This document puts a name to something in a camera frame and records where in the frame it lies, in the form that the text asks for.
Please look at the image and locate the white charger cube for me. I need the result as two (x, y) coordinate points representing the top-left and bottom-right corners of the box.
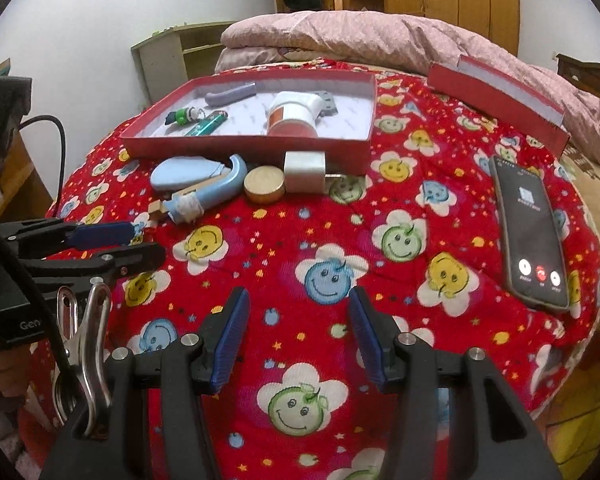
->
(283, 151), (351, 193)

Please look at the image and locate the round wooden disc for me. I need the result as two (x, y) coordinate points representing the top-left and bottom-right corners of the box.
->
(243, 166), (286, 204)

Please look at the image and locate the black smartphone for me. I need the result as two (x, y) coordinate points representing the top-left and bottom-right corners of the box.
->
(489, 155), (571, 315)

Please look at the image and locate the red cardboard box tray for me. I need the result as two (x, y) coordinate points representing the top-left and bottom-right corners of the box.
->
(120, 71), (378, 176)

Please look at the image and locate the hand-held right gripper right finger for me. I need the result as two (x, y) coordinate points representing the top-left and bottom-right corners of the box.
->
(347, 286), (563, 480)

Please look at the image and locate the pink quilt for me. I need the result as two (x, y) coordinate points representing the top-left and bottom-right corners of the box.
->
(215, 9), (600, 171)

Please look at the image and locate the grey studded building plate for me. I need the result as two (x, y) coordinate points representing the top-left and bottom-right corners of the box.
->
(315, 89), (340, 120)

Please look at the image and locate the brown printed blanket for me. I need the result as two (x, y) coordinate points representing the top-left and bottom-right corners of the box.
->
(530, 145), (600, 480)

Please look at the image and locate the dark wooden headboard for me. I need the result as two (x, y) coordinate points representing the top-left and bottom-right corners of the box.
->
(555, 53), (600, 106)

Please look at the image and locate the white jar orange label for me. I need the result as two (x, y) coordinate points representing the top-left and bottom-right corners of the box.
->
(266, 91), (325, 138)

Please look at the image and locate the black cable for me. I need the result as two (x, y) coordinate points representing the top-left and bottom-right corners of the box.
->
(17, 115), (67, 218)
(0, 215), (88, 396)

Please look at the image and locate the green lighter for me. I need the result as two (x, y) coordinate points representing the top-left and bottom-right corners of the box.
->
(185, 111), (228, 136)

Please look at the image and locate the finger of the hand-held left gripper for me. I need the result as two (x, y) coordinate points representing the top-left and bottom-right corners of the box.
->
(20, 242), (167, 286)
(0, 219), (135, 261)

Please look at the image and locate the red flower printed blanket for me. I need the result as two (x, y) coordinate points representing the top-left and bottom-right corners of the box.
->
(17, 60), (600, 480)

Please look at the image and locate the red cardboard box lid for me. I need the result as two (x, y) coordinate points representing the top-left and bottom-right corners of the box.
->
(426, 55), (571, 158)

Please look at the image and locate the blue curved handle with gauze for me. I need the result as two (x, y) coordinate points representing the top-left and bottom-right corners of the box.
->
(165, 154), (247, 225)

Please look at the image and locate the beige bedside shelf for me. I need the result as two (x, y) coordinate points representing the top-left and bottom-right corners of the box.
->
(131, 21), (238, 108)

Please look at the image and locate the grey-blue curved plastic piece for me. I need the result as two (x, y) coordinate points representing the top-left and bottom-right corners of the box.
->
(205, 83), (257, 108)

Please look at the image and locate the wooden desk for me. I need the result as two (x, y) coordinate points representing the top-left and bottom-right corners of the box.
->
(0, 60), (56, 221)

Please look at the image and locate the metal spring clip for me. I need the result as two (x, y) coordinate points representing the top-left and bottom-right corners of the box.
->
(52, 282), (113, 426)

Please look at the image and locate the small green toy figure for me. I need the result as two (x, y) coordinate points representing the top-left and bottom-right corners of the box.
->
(165, 106), (203, 128)

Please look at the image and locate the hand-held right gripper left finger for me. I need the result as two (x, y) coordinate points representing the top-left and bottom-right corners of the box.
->
(40, 287), (251, 480)

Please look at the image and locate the light blue teardrop case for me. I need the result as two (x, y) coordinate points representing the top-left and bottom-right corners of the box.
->
(150, 156), (226, 192)

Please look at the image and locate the small wooden piece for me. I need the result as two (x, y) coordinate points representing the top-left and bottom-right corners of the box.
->
(148, 185), (201, 221)

